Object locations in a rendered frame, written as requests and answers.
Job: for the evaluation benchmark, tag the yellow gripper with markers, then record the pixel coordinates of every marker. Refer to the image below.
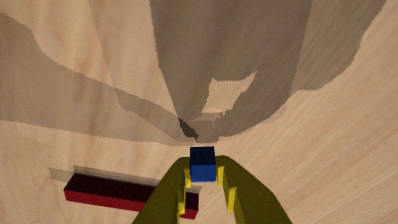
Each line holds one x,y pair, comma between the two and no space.
250,200

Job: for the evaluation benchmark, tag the small blue cube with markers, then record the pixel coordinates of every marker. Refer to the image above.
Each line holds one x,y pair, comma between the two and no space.
202,164

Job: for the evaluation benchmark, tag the dark red rod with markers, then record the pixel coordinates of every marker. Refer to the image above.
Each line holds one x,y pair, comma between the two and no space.
119,195

